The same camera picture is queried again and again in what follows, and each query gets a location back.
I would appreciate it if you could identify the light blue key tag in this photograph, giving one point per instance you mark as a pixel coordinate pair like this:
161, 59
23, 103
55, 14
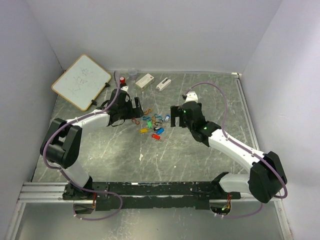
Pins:
167, 118

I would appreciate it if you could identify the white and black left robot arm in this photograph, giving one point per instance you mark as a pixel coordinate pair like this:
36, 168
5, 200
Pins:
61, 146

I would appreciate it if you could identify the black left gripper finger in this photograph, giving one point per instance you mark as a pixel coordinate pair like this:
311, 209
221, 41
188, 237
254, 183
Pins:
137, 103
137, 115

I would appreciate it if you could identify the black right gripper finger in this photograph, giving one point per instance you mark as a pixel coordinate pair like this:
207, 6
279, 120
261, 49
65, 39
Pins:
181, 121
174, 113

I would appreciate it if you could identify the red carabiner keyring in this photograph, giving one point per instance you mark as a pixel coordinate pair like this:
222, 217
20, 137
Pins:
134, 120

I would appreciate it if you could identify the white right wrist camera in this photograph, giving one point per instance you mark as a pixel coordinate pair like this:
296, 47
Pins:
190, 97

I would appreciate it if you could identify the orange carabiner keyring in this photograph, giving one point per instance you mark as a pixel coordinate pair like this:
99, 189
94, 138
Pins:
148, 111

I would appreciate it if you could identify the white board with wooden frame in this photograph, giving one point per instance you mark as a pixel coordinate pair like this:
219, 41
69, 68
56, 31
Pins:
82, 82

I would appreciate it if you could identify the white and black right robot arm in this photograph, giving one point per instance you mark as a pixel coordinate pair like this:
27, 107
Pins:
266, 176

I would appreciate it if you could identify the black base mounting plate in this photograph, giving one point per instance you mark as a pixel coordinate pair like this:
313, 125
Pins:
149, 195

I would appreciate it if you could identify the clear plastic cup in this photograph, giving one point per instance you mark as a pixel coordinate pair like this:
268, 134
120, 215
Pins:
132, 74

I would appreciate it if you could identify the white and red cardboard box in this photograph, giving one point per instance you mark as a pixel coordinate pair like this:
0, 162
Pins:
145, 81

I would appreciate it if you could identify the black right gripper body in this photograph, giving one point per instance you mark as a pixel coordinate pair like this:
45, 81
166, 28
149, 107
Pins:
188, 123

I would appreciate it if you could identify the yellow key tag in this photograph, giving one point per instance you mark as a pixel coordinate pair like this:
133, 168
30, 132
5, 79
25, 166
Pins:
143, 130

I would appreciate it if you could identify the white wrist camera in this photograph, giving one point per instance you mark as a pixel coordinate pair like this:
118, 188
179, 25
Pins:
190, 97
125, 88

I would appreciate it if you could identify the red and black stamp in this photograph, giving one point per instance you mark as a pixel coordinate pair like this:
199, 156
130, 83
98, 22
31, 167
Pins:
122, 81

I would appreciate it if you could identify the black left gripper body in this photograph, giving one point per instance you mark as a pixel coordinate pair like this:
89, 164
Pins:
125, 110

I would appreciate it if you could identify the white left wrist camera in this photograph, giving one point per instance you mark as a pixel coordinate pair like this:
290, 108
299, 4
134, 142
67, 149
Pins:
125, 88

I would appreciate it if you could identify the red key tag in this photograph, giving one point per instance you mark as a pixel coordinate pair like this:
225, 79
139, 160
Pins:
155, 136

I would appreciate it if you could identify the white rectangular device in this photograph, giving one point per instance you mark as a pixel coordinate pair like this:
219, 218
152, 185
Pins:
163, 84

